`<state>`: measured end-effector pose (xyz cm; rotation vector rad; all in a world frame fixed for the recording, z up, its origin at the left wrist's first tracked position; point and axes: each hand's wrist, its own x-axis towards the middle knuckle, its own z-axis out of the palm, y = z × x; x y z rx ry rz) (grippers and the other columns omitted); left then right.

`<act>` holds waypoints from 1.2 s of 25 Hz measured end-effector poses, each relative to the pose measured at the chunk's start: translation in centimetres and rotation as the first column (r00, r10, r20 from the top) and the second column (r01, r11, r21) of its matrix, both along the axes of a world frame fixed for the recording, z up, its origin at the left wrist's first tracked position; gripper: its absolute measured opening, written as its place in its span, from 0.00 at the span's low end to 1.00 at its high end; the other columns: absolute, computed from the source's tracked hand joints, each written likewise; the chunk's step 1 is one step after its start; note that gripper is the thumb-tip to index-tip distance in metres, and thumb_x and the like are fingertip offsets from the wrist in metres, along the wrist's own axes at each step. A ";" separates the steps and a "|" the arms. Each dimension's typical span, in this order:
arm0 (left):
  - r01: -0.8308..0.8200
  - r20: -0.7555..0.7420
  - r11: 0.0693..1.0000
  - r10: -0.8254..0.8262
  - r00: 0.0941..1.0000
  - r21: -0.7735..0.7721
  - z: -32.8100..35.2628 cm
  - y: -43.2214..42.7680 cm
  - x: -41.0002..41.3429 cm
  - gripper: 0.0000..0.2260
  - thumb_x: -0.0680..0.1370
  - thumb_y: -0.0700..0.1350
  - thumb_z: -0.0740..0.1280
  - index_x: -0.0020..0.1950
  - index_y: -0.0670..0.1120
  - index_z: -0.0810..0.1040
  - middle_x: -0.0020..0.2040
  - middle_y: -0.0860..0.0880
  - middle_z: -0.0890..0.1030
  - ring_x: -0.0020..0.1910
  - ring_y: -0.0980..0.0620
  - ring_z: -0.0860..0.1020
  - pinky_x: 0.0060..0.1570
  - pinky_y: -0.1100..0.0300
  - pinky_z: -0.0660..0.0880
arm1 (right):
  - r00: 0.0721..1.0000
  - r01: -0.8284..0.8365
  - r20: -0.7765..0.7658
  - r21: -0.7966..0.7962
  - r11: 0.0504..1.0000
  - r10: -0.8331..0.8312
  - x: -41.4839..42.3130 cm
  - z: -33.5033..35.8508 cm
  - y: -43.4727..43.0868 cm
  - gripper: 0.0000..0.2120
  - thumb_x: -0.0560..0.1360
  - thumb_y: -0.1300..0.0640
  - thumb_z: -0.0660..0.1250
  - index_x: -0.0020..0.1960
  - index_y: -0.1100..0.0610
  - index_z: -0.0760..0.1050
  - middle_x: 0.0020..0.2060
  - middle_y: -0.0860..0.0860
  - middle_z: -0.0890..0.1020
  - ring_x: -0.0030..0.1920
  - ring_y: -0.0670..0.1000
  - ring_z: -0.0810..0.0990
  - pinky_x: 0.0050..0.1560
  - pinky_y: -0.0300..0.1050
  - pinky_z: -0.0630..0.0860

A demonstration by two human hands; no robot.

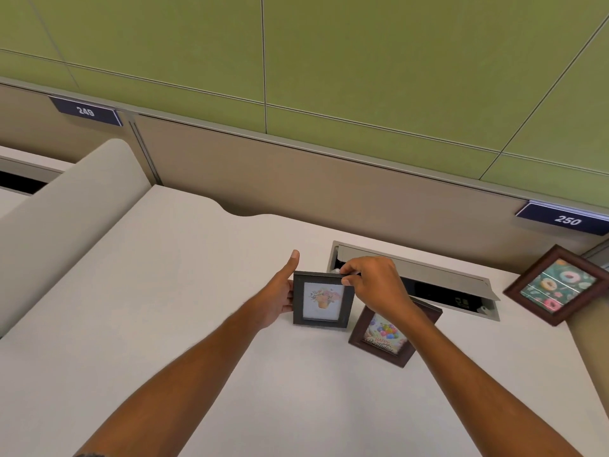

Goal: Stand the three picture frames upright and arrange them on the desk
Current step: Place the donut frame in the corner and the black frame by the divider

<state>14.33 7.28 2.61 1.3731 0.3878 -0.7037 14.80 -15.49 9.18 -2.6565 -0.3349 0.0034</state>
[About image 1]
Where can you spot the person's right hand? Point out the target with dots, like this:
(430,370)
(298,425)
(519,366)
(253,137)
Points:
(380,290)

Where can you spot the person's left hand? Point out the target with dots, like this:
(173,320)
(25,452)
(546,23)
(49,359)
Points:
(273,299)

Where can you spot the person's left thumb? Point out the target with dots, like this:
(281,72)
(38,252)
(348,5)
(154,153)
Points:
(290,265)

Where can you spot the person's right thumb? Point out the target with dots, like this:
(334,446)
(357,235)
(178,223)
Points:
(351,280)

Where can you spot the black flower picture frame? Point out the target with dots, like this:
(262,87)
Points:
(324,324)

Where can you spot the person's left forearm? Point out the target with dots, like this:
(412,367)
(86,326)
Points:
(181,385)

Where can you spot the person's right forearm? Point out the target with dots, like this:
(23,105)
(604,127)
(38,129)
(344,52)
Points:
(476,390)

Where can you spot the beige desk partition panel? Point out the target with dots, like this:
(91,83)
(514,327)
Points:
(47,128)
(309,190)

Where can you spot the blue number sign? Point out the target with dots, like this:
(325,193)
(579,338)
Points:
(566,218)
(85,111)

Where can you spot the beige curved desk divider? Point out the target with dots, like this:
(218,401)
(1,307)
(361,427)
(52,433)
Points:
(592,352)
(62,218)

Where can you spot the brown balloon picture frame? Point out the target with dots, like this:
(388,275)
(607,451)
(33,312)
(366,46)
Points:
(380,345)

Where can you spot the brown donut picture frame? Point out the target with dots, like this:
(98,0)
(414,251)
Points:
(556,286)

